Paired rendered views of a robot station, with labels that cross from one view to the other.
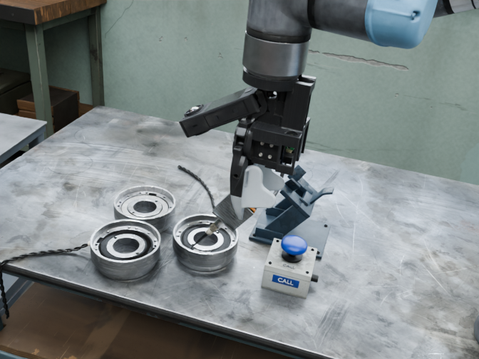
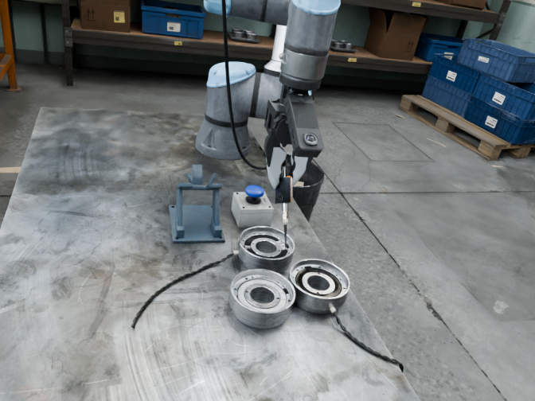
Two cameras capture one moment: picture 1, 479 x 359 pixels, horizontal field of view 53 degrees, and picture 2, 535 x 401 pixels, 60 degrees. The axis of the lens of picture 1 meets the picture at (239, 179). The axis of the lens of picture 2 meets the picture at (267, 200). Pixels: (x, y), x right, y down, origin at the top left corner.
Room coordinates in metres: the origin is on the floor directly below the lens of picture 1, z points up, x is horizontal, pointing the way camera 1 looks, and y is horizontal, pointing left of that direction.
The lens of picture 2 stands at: (1.01, 0.62, 1.33)
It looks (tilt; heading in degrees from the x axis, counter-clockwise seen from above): 30 degrees down; 236
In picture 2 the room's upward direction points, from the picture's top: 10 degrees clockwise
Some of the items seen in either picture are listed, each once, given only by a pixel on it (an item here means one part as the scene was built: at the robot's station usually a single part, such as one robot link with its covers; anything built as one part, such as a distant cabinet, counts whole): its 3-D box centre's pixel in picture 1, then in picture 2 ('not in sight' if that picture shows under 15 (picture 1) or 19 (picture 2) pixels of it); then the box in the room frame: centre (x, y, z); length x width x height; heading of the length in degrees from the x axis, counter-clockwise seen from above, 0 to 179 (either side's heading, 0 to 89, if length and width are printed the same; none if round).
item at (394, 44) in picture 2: not in sight; (392, 32); (-2.50, -2.98, 0.67); 0.52 x 0.43 x 0.43; 168
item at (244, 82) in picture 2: not in sight; (232, 90); (0.48, -0.43, 0.97); 0.13 x 0.12 x 0.14; 151
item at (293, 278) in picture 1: (293, 267); (251, 207); (0.57, -0.10, 0.82); 0.08 x 0.07 x 0.05; 78
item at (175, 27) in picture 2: not in sight; (172, 19); (-0.38, -3.44, 0.56); 0.52 x 0.38 x 0.22; 165
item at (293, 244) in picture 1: (292, 253); (253, 198); (0.57, -0.09, 0.85); 0.04 x 0.04 x 0.05
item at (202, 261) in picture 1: (205, 242); (265, 251); (0.61, 0.04, 0.82); 0.10 x 0.10 x 0.04
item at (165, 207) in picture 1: (145, 211); (261, 299); (0.68, 0.16, 0.82); 0.08 x 0.08 x 0.02
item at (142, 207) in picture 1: (145, 211); (261, 298); (0.68, 0.16, 0.82); 0.10 x 0.10 x 0.04
